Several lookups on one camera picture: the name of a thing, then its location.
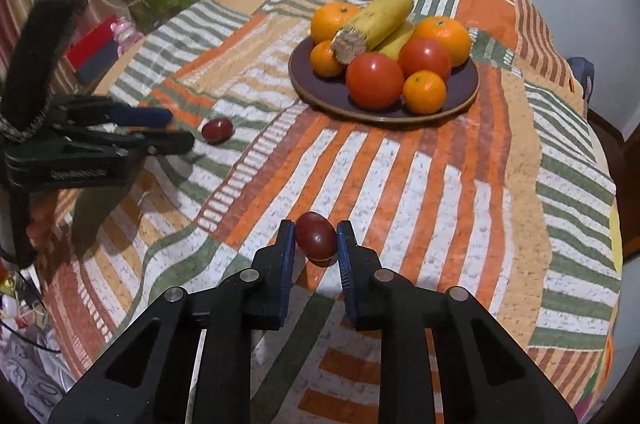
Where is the red jujube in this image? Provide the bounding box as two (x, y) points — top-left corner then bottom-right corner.
(201, 118), (235, 145)
(296, 211), (338, 262)

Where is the purple plate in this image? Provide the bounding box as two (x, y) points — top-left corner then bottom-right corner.
(288, 34), (480, 125)

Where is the red box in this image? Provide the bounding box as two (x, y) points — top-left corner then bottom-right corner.
(66, 14), (122, 84)

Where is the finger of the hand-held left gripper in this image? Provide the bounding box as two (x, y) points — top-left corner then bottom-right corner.
(65, 129), (195, 157)
(50, 96), (173, 129)

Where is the striped patchwork blanket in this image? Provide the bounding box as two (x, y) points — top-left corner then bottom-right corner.
(30, 0), (623, 424)

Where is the grey-blue backpack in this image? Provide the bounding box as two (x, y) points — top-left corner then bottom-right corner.
(567, 56), (596, 104)

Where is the braided cord strap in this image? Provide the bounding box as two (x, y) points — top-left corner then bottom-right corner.
(0, 102), (49, 145)

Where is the small mandarin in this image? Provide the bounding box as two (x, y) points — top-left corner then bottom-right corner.
(402, 70), (447, 115)
(310, 40), (347, 78)

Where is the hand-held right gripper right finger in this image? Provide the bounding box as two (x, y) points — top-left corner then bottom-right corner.
(336, 220), (578, 424)

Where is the yellow-green cloth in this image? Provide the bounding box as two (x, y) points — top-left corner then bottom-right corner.
(610, 204), (624, 269)

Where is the large orange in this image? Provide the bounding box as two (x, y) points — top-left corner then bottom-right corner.
(310, 2), (362, 47)
(411, 16), (472, 68)

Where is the yellow corn cob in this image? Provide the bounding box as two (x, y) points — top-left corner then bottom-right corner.
(375, 21), (417, 62)
(331, 0), (415, 65)

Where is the red tomato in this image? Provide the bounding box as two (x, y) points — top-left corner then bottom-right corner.
(398, 37), (452, 80)
(346, 52), (405, 111)

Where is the pink toy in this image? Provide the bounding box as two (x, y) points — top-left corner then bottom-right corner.
(112, 18), (141, 49)

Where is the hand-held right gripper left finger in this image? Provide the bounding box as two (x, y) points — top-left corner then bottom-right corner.
(47, 219), (298, 424)

